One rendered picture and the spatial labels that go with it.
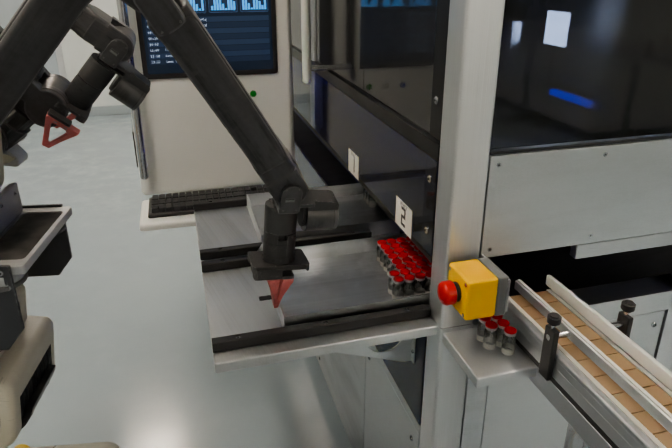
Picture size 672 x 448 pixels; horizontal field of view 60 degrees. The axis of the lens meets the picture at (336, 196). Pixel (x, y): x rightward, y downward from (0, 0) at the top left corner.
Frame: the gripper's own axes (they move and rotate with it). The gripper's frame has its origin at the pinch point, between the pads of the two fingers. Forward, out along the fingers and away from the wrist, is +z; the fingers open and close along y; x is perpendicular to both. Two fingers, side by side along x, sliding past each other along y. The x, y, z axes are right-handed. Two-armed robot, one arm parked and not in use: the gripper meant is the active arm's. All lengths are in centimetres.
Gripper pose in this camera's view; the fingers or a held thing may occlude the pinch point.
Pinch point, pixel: (275, 302)
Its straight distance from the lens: 110.1
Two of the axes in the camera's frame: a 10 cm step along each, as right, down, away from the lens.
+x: -2.9, -3.4, 8.9
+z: -0.9, 9.4, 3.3
